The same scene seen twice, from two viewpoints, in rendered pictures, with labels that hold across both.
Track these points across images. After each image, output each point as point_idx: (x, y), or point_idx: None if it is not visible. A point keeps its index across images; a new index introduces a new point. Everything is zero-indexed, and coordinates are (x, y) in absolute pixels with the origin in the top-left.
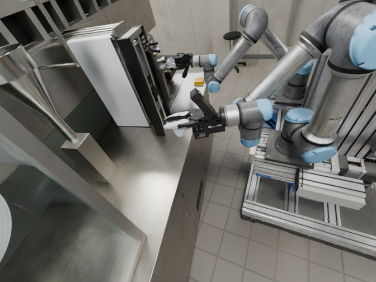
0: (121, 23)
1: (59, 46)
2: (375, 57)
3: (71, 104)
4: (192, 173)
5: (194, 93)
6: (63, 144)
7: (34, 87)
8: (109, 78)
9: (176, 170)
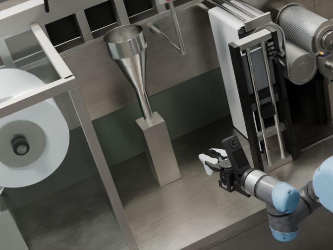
0: (262, 16)
1: (203, 10)
2: (325, 198)
3: (187, 74)
4: None
5: (225, 140)
6: (139, 118)
7: (133, 66)
8: (232, 66)
9: (224, 221)
